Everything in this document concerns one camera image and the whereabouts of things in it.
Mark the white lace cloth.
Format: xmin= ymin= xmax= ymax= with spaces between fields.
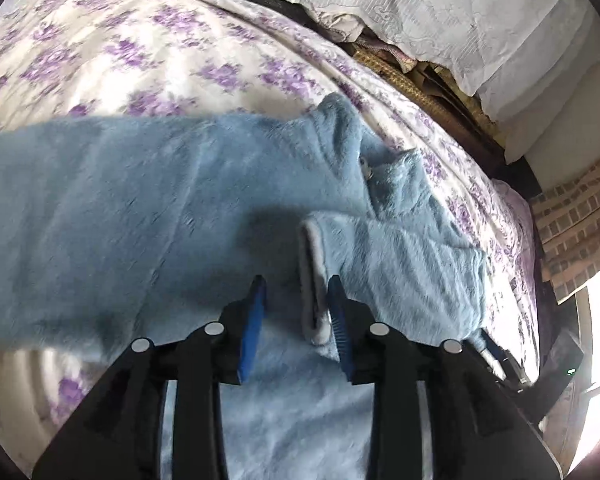
xmin=62 ymin=0 xmax=588 ymax=111

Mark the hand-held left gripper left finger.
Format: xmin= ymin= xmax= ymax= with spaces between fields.
xmin=32 ymin=275 xmax=268 ymax=480

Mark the folded pale bedding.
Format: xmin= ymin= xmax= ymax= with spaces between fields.
xmin=325 ymin=10 xmax=416 ymax=71

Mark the purple floral bedsheet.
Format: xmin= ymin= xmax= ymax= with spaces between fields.
xmin=0 ymin=0 xmax=546 ymax=466

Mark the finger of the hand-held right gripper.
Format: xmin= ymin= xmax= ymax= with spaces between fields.
xmin=472 ymin=327 xmax=533 ymax=396

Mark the blue fleece garment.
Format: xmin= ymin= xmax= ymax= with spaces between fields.
xmin=0 ymin=92 xmax=488 ymax=480

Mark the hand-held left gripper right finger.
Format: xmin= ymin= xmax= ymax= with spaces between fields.
xmin=326 ymin=275 xmax=563 ymax=480

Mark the brick-patterned curtain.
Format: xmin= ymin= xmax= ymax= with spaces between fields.
xmin=530 ymin=145 xmax=600 ymax=306

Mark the brown woven bamboo mat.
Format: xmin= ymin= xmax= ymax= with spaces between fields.
xmin=340 ymin=35 xmax=511 ymax=161

